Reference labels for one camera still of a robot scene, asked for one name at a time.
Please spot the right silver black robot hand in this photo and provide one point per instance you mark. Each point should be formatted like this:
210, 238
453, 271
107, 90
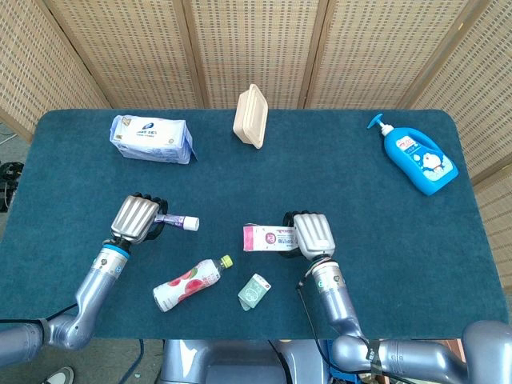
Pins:
314, 234

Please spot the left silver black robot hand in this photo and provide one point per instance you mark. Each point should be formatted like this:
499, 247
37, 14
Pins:
134, 218

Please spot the purple toothpaste tube white cap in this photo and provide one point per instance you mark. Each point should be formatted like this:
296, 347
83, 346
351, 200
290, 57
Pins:
176, 220

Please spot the white pink toothpaste box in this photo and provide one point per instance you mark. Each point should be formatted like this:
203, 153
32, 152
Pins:
264, 238

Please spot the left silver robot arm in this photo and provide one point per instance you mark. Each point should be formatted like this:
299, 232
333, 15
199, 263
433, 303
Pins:
100, 284

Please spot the teal table cloth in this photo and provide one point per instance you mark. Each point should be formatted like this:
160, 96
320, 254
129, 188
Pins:
280, 184

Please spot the blue white wet wipes pack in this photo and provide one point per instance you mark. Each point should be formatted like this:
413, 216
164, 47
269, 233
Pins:
152, 138

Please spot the green tissue pack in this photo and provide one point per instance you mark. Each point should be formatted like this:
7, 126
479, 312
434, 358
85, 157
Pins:
254, 292

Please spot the peach drink bottle green cap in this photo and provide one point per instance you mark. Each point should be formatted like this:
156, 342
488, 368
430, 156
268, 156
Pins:
188, 284

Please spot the blue pump lotion bottle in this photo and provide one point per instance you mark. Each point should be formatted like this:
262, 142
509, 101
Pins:
420, 160

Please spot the black floor equipment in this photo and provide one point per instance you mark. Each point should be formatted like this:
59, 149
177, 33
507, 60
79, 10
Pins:
10, 172

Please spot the beige plastic food container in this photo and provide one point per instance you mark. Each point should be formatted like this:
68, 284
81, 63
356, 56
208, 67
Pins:
250, 116

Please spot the grey robot torso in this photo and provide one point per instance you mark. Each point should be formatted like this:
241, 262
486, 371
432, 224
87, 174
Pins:
224, 364

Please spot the bamboo folding screen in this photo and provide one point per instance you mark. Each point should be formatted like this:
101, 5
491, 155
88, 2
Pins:
260, 48

